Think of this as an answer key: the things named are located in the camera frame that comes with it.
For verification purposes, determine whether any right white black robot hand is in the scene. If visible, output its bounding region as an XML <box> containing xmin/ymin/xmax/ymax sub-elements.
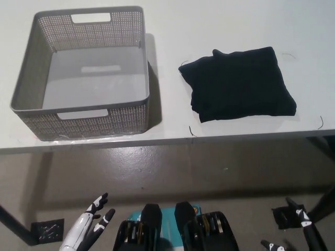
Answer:
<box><xmin>260</xmin><ymin>197</ymin><xmax>329</xmax><ymax>251</ymax></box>

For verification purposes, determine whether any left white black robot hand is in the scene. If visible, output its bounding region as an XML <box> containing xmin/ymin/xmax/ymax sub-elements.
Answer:
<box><xmin>59</xmin><ymin>192</ymin><xmax>116</xmax><ymax>251</ymax></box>

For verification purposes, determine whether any black t-shirt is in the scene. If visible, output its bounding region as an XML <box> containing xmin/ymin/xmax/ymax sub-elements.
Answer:
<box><xmin>178</xmin><ymin>46</ymin><xmax>297</xmax><ymax>124</ymax></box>

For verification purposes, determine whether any black metal table leg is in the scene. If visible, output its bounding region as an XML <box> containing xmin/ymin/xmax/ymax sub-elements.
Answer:
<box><xmin>0</xmin><ymin>203</ymin><xmax>37</xmax><ymax>246</ymax></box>

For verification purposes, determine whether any clear tape strip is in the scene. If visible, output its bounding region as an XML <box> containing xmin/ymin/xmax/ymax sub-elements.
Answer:
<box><xmin>49</xmin><ymin>133</ymin><xmax>110</xmax><ymax>145</ymax></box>

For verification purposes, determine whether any grey perforated plastic basket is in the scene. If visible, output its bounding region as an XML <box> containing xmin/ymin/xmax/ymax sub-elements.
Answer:
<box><xmin>9</xmin><ymin>5</ymin><xmax>151</xmax><ymax>142</ymax></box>

